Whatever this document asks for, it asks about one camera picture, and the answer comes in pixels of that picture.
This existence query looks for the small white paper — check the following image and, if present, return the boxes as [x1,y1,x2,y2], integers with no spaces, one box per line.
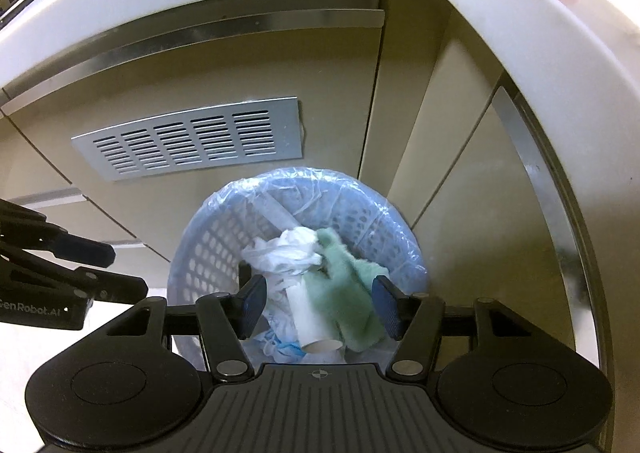
[242,227,323,284]

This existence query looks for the cardboard paper tube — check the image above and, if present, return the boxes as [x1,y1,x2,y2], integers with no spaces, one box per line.
[287,278,347,353]

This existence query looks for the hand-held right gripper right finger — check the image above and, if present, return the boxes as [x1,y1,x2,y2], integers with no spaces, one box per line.
[371,275,556,379]

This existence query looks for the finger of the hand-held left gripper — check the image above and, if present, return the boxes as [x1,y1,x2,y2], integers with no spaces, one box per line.
[0,257,149,305]
[0,198,116,269]

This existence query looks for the green cloth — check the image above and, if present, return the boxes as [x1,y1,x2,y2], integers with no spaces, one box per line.
[302,227,392,353]

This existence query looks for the blue plastic waste basket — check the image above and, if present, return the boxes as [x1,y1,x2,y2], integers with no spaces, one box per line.
[167,166,429,369]

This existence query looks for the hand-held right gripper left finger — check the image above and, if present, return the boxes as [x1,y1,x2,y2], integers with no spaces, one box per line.
[92,274,268,382]

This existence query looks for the silver vent grille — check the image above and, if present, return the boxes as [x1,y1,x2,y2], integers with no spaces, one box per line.
[71,96,306,182]

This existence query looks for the blue white wrapper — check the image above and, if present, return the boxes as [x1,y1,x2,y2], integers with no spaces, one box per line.
[262,328,306,364]

